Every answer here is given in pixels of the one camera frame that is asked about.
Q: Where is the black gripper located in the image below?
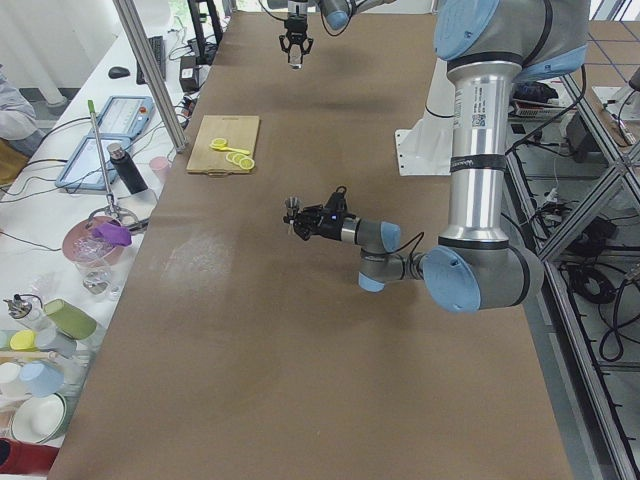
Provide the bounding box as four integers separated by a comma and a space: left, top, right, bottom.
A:
279, 16, 314, 61
293, 186, 357, 241

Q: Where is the steel measuring jigger cup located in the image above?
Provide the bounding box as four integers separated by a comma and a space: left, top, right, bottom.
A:
283, 196, 300, 235

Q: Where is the clear glass shaker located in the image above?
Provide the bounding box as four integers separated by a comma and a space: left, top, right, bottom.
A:
288, 50, 304, 70

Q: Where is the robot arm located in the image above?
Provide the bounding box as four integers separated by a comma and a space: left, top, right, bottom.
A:
269, 1, 390, 70
284, 1, 589, 313

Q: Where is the pink cup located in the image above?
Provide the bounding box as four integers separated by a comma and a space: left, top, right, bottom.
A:
149, 156, 171, 183

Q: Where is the green cup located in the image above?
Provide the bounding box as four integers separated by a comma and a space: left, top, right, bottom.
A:
44, 299, 97, 340

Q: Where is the yellow cup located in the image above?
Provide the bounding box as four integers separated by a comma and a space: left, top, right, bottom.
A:
9, 330, 38, 352

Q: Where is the light blue cup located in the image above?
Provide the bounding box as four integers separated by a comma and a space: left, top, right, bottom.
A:
19, 361, 65, 398

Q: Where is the white cup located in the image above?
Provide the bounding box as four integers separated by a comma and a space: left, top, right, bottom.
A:
0, 362, 25, 398

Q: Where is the bamboo cutting board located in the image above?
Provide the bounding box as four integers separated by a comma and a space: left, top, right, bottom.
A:
186, 115, 260, 177

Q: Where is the black keyboard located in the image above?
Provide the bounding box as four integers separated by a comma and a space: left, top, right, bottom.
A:
135, 35, 167, 85

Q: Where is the black computer mouse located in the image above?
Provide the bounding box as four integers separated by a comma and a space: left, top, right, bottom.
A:
108, 66, 131, 79

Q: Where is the blue teach pendant far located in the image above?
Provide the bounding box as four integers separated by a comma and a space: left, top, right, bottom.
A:
97, 96, 154, 139

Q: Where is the blue teach pendant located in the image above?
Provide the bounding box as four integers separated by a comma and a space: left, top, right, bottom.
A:
55, 135, 132, 193
97, 96, 154, 139

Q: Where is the black steel thermos bottle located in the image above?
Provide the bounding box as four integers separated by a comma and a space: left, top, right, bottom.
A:
107, 142, 148, 194

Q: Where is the purple cloth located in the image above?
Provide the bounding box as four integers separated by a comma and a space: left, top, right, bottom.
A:
91, 221, 132, 247

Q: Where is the metal reacher grabber pole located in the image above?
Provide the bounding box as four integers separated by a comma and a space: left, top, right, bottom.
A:
86, 99, 139, 230

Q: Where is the blue teach pendant near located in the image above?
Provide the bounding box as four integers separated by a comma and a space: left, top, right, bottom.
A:
55, 135, 132, 193

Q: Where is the pink bowl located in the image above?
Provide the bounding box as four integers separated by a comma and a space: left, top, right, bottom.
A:
62, 216, 132, 266

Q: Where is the black power box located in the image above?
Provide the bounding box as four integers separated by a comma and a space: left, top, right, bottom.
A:
565, 113, 601, 163

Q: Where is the person in grey jacket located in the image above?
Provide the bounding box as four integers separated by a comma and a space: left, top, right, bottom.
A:
1, 73, 44, 157

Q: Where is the glass oil dispenser bottle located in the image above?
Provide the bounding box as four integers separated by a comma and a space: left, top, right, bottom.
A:
4, 294, 54, 332

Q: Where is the white bowl green rim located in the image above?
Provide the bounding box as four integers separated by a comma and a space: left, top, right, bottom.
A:
10, 394, 68, 444

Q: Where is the red object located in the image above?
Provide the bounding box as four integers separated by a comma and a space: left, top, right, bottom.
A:
1, 438, 59, 476

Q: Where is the aluminium frame post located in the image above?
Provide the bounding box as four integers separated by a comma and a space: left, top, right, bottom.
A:
113, 0, 187, 153

